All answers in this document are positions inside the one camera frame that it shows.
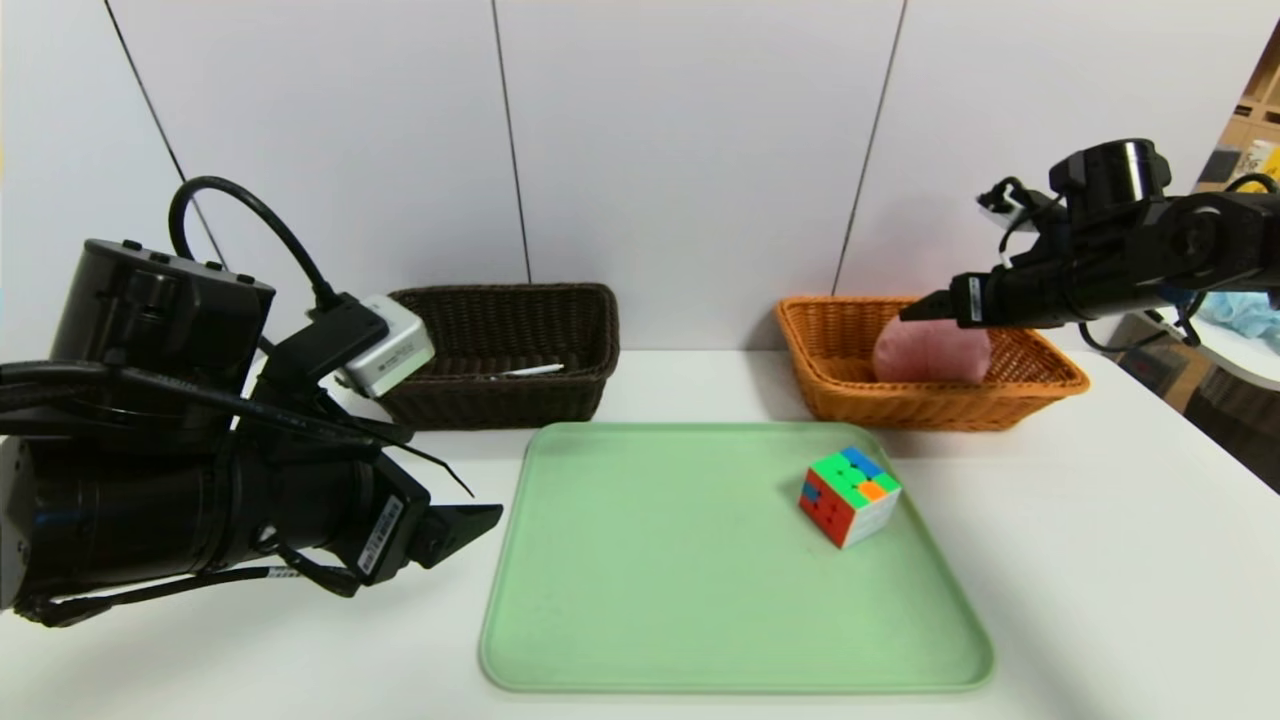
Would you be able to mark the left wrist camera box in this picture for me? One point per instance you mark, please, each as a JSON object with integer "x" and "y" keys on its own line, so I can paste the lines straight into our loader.
{"x": 390, "y": 345}

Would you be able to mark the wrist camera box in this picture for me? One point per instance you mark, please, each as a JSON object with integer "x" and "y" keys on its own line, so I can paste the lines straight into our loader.
{"x": 390, "y": 345}
{"x": 1010, "y": 210}

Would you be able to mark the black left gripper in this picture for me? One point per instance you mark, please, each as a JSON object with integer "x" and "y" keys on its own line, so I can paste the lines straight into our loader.
{"x": 385, "y": 533}

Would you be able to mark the light blue mesh sponge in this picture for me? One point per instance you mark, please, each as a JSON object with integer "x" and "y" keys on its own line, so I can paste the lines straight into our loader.
{"x": 1250, "y": 310}

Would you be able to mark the orange wicker basket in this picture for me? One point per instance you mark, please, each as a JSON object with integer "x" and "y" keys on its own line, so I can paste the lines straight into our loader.
{"x": 900, "y": 405}

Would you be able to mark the white pen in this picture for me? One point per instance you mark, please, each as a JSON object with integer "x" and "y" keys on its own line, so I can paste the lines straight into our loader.
{"x": 530, "y": 371}

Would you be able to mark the yellow snack box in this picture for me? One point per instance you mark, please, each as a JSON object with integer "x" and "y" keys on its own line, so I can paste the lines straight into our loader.
{"x": 1265, "y": 160}

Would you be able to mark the multicoloured puzzle cube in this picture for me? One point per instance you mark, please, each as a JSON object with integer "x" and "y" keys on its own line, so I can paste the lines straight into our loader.
{"x": 848, "y": 480}

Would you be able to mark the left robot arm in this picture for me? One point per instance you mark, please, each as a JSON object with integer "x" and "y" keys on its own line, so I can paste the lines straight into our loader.
{"x": 130, "y": 500}

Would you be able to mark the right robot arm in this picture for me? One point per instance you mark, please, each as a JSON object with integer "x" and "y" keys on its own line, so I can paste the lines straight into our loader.
{"x": 1200, "y": 240}

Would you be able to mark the light green plastic tray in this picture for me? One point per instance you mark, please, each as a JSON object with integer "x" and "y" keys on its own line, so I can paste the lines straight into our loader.
{"x": 700, "y": 600}

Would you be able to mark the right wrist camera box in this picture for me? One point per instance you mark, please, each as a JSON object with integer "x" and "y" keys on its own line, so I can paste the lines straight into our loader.
{"x": 1010, "y": 210}

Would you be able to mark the dark brown wicker basket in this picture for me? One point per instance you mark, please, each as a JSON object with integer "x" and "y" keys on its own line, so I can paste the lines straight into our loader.
{"x": 540, "y": 400}

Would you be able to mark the wooden shelf unit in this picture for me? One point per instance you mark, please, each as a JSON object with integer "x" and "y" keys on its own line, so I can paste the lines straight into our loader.
{"x": 1262, "y": 90}

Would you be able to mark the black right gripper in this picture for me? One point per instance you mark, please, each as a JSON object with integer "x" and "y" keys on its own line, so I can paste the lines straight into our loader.
{"x": 975, "y": 299}

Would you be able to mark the pink plush peach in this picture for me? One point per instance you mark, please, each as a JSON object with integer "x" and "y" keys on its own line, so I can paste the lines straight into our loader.
{"x": 930, "y": 352}

